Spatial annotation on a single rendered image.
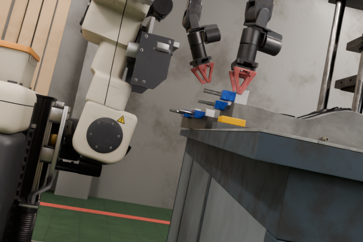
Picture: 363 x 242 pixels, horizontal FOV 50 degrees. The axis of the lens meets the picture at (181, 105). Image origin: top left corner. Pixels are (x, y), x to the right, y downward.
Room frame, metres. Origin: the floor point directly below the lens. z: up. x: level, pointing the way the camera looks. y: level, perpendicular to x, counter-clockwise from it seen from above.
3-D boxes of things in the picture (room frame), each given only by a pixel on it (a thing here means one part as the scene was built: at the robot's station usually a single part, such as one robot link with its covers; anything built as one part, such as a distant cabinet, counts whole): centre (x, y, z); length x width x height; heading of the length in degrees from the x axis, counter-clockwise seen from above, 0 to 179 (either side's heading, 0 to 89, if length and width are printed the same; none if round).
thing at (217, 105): (1.28, -0.12, 0.89); 0.13 x 0.05 x 0.05; 91
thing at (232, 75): (1.18, -0.16, 0.97); 0.07 x 0.07 x 0.09; 3
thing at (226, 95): (1.17, -0.12, 0.91); 0.13 x 0.05 x 0.05; 93
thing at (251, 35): (1.17, -0.17, 1.10); 0.07 x 0.06 x 0.07; 111
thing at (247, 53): (1.17, -0.16, 1.04); 0.10 x 0.07 x 0.07; 3
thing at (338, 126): (1.23, -0.39, 0.87); 0.50 x 0.26 x 0.14; 92
